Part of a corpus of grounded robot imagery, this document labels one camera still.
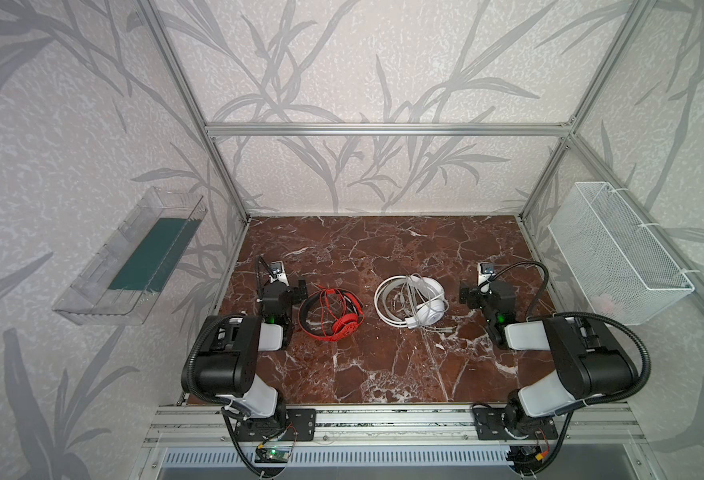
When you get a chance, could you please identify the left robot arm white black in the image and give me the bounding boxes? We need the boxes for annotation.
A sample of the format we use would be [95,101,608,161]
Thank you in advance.
[181,279,308,441]

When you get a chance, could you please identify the white wire mesh basket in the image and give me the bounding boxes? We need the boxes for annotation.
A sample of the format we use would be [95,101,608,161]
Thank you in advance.
[549,181,695,326]

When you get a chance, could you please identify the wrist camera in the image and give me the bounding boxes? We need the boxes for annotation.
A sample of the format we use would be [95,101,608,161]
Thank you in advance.
[268,261,289,286]
[478,262,496,289]

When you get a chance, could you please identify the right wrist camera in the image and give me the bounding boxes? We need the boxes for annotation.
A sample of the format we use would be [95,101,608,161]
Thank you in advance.
[478,262,496,289]

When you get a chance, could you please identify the red headphone cable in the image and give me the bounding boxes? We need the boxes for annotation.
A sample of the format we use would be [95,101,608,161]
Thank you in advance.
[317,287,362,340]

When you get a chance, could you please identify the red black headphones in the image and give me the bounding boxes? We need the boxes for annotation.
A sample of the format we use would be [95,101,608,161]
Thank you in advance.
[299,288,366,342]

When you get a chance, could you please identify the pink object in basket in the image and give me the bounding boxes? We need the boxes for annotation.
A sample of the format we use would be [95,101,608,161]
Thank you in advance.
[591,294,618,317]

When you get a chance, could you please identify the white headphones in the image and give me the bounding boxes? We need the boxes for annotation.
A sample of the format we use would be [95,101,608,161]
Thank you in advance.
[374,274,452,333]

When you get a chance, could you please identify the clear plastic wall tray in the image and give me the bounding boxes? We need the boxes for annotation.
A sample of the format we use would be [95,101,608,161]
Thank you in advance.
[53,187,208,326]

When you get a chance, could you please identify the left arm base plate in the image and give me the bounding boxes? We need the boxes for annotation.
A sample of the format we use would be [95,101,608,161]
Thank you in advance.
[235,407,317,442]

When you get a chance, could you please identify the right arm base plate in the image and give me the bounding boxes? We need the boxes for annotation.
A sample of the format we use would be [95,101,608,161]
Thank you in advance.
[470,403,559,440]

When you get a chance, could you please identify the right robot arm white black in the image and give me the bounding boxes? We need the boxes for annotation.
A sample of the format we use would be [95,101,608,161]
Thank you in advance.
[459,261,652,440]

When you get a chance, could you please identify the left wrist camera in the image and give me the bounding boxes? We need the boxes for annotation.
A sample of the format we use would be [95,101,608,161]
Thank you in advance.
[268,261,289,286]

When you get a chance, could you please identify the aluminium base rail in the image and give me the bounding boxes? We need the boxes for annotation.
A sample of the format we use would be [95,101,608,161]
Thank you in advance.
[142,403,648,448]

